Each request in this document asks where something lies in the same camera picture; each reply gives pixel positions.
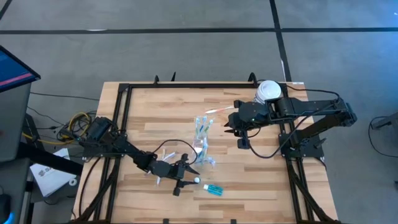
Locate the black aluminium rig frame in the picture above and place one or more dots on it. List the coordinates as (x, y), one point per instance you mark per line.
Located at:
(202, 85)

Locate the blue and white tube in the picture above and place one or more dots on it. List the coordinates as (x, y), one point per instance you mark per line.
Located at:
(214, 189)

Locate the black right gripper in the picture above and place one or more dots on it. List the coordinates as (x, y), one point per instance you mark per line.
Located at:
(242, 118)

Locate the white label sticker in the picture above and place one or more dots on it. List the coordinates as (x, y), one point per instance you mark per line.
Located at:
(298, 82)

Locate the white paper booklet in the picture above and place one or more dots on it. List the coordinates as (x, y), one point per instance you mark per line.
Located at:
(51, 180)

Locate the computer monitor blue screen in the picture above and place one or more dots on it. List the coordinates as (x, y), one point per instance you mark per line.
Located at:
(12, 71)

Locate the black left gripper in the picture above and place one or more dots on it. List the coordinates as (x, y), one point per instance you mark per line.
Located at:
(178, 171)

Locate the blue mouthwash bottle white cap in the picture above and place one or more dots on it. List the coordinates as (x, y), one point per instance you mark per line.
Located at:
(196, 179)

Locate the grey furniture leg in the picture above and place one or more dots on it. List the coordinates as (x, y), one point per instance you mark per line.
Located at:
(388, 121)

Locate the purple toothbrush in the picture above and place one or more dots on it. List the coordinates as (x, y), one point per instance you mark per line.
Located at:
(211, 161)
(171, 155)

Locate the green toothbrush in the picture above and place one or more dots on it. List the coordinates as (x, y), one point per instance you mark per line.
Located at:
(211, 124)

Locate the white tape roll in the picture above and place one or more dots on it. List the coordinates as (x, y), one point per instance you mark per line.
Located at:
(71, 181)

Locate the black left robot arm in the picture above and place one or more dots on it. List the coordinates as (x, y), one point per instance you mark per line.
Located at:
(130, 151)

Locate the clear plastic square cup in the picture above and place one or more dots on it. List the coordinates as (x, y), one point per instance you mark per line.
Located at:
(197, 149)

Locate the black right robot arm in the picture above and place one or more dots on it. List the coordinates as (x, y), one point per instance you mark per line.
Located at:
(311, 107)

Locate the yellow Lysol wipes canister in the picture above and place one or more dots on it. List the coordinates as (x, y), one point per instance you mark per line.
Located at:
(269, 90)

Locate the black desk foot bar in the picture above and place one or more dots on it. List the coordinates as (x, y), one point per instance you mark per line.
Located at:
(49, 158)

